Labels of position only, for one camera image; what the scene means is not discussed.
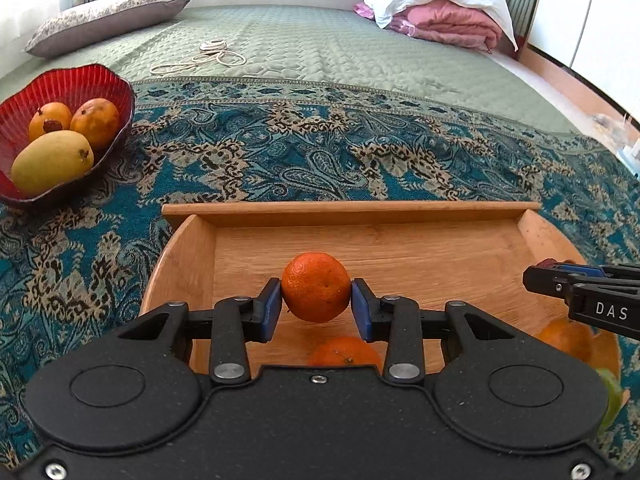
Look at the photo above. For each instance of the orange-red mango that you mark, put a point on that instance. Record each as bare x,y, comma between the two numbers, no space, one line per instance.
50,120
95,122

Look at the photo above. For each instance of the teal paisley blanket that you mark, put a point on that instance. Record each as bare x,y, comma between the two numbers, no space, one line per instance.
250,150

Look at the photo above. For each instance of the small dark red fruit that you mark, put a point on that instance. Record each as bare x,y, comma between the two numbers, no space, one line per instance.
546,261

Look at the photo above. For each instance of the large blemished orange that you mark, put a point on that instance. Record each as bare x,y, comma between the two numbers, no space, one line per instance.
570,341

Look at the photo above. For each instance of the yellow mango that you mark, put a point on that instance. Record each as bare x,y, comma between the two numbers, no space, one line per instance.
52,162

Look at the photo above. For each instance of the red glass bowl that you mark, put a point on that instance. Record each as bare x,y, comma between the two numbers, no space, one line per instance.
75,85

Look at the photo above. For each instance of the orange mandarin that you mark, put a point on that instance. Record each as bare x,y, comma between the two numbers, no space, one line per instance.
345,352
316,287

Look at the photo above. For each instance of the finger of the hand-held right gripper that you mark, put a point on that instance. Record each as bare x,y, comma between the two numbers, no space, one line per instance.
545,280
615,272

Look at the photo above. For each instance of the white wardrobe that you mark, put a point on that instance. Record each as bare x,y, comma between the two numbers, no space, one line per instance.
590,10

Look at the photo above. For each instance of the floral grey pillow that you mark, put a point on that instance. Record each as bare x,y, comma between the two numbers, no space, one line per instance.
105,17

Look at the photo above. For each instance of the green quilted bedspread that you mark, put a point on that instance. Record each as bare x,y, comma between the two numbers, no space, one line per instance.
325,45

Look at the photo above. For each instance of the large green apple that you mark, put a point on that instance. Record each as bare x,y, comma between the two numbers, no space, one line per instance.
612,395

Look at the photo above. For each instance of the pink folded blanket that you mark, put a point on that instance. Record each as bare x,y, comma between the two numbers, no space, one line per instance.
450,22

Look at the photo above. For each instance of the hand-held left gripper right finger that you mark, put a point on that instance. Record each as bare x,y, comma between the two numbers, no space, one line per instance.
361,310

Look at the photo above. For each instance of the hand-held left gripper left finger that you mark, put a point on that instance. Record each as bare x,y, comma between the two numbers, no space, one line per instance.
272,307

